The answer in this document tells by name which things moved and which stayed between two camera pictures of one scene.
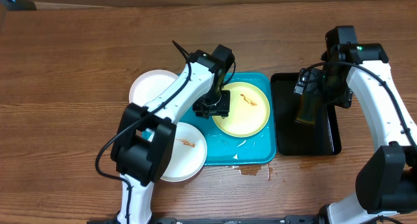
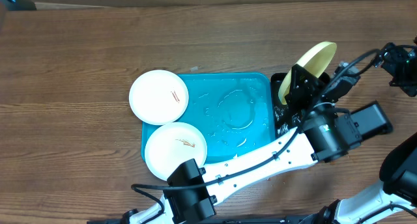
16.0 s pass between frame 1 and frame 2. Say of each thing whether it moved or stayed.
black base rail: stayed
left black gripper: moved
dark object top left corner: stayed
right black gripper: moved
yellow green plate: moved
